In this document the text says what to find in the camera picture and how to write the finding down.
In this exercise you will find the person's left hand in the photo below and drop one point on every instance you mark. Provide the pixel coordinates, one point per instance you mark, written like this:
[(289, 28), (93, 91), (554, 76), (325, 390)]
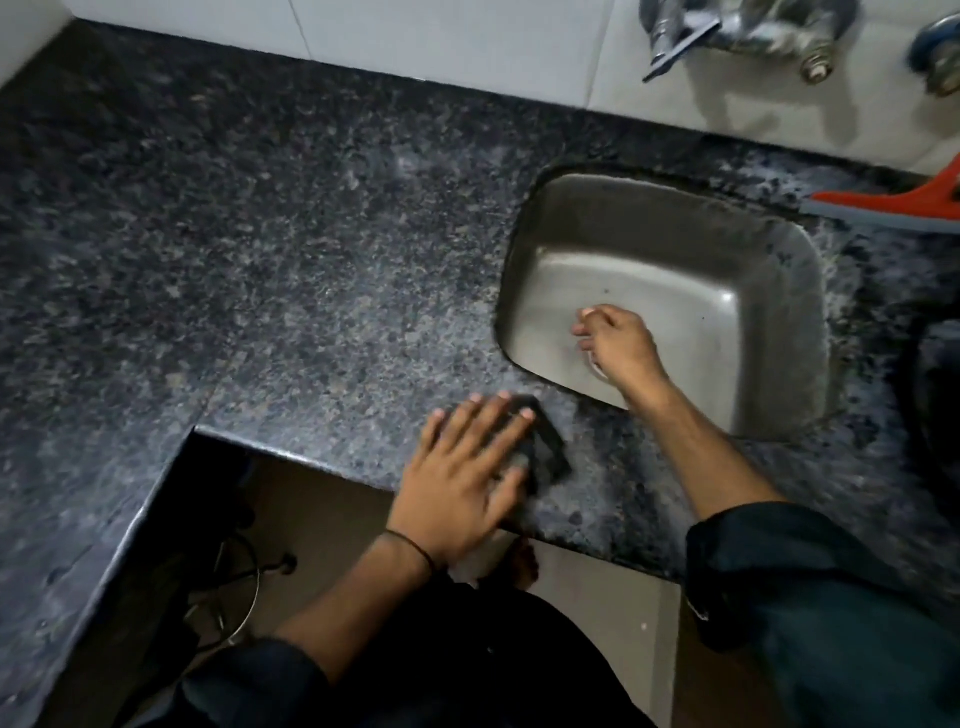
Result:
[(457, 487)]

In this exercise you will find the person's right hand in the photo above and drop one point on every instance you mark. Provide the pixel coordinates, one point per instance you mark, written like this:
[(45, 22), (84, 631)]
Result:
[(622, 349)]

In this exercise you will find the checkered cleaning cloth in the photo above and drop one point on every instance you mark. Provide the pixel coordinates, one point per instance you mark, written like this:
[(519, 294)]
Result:
[(544, 450)]

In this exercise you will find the orange squeegee with grey blade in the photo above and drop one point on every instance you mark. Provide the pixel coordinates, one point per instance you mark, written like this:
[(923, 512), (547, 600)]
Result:
[(900, 202)]

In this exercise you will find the chrome wall faucet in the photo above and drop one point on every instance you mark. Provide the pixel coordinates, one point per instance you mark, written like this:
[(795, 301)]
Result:
[(750, 30)]

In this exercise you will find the person's left forearm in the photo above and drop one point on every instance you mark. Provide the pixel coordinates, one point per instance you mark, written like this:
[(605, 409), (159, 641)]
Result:
[(352, 607)]

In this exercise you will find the person's right forearm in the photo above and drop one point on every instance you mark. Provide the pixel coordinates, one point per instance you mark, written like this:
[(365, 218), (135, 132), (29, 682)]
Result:
[(705, 457)]

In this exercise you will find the person's legs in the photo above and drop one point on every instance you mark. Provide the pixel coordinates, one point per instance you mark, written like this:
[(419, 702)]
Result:
[(480, 660)]

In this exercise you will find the person's left dark sleeve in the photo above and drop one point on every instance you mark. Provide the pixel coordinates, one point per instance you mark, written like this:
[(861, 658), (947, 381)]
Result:
[(247, 690)]

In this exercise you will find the person's dark sleeve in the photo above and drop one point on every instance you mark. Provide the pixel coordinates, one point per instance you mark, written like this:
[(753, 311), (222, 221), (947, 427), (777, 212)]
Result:
[(825, 615), (247, 690)]

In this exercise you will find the person's right dark sleeve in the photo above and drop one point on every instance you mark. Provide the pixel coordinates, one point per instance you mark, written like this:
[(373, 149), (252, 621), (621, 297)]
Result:
[(825, 615)]

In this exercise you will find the black wrist band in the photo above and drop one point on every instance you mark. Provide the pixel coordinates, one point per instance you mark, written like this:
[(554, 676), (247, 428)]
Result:
[(412, 546)]

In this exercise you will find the stainless steel sink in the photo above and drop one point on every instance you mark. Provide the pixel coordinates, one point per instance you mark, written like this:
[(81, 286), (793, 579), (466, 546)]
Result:
[(712, 262)]

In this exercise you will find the small blue-capped wall tap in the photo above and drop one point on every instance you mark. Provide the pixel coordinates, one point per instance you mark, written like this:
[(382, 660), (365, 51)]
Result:
[(937, 52)]

